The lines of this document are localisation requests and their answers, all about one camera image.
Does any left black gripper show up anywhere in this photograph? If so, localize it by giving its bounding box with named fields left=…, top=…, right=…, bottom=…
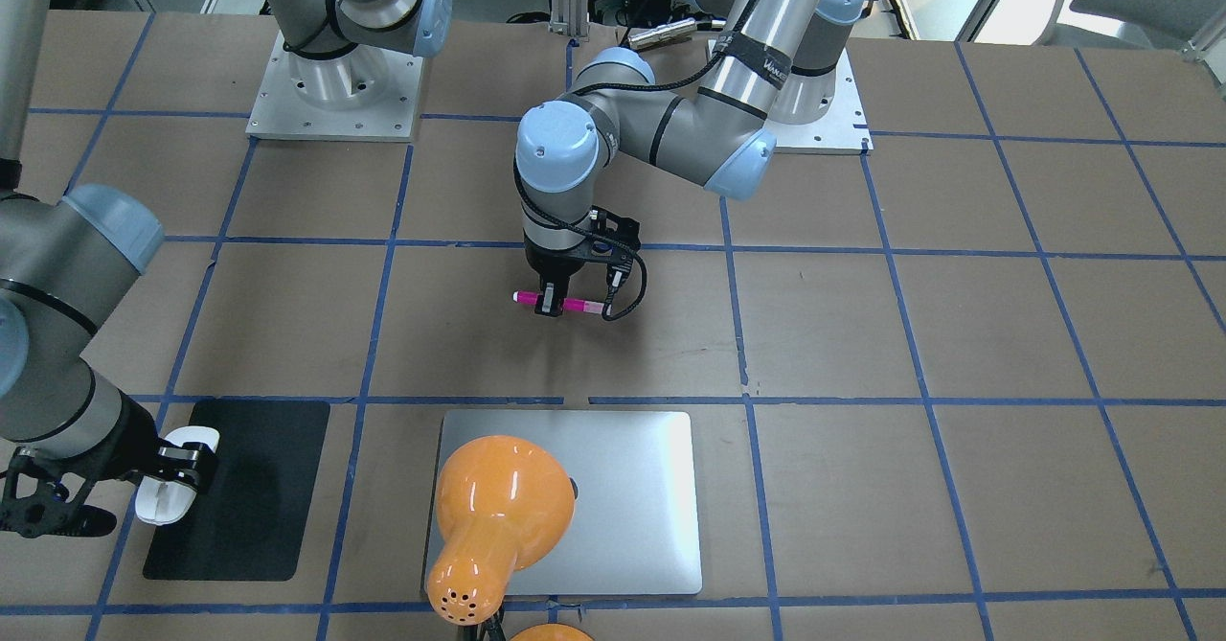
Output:
left=524, top=206, right=641, bottom=317

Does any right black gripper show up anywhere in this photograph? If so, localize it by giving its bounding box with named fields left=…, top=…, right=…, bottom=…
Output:
left=1, top=397, right=218, bottom=538

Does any pink highlighter pen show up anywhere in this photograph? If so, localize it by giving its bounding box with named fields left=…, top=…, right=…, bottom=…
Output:
left=512, top=290, right=607, bottom=314

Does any white computer mouse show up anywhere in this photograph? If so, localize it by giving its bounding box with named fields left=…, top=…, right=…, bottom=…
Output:
left=135, top=425, right=219, bottom=526

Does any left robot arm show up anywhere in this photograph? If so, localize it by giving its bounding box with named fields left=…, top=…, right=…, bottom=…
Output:
left=512, top=0, right=867, bottom=321

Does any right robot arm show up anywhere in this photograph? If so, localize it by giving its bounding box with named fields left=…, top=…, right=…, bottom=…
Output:
left=1, top=0, right=454, bottom=538

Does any black mousepad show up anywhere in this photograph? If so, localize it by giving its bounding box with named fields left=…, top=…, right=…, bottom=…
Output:
left=142, top=400, right=331, bottom=583

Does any orange desk lamp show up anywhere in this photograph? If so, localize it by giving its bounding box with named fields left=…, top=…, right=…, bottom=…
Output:
left=424, top=435, right=579, bottom=640

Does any grey closed laptop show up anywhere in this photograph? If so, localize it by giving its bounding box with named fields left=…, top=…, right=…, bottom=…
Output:
left=439, top=408, right=702, bottom=598

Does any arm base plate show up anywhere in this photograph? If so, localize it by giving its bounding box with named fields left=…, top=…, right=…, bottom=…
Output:
left=246, top=37, right=428, bottom=143
left=707, top=18, right=873, bottom=154

